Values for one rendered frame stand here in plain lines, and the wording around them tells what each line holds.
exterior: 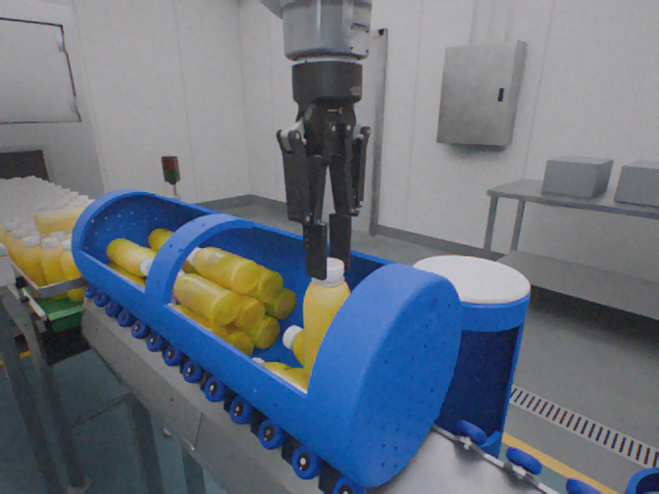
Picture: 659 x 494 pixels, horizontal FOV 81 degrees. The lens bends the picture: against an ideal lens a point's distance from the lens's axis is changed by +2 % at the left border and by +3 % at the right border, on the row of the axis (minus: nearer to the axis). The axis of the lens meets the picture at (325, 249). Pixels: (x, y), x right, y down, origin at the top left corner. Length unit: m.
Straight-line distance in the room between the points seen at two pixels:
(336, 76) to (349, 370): 0.30
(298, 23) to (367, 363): 0.34
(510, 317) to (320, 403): 0.61
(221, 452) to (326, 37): 0.65
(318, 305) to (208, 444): 0.41
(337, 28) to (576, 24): 3.47
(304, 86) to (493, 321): 0.69
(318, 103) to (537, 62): 3.49
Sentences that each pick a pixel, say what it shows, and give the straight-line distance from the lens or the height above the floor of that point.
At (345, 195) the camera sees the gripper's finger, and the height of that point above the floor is 1.33.
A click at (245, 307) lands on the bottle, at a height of 1.08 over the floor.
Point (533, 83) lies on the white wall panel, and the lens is 3.84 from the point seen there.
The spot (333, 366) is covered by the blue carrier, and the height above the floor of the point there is 1.16.
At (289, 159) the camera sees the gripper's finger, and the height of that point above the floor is 1.38.
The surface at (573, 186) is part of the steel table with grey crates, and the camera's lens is 3.00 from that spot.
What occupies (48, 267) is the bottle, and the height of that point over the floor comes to 1.01.
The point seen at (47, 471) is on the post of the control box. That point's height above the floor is 0.32.
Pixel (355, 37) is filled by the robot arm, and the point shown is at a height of 1.49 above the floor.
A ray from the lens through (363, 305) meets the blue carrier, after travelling 0.45.
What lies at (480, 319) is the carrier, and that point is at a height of 0.99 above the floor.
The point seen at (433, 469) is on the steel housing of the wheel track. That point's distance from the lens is 0.68.
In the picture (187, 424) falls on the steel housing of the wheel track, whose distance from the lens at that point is 0.85.
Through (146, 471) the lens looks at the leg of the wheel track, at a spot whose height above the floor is 0.36.
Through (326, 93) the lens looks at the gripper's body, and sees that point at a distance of 0.41.
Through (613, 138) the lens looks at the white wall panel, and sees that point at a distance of 3.70.
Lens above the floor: 1.42
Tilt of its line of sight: 20 degrees down
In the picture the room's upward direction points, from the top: straight up
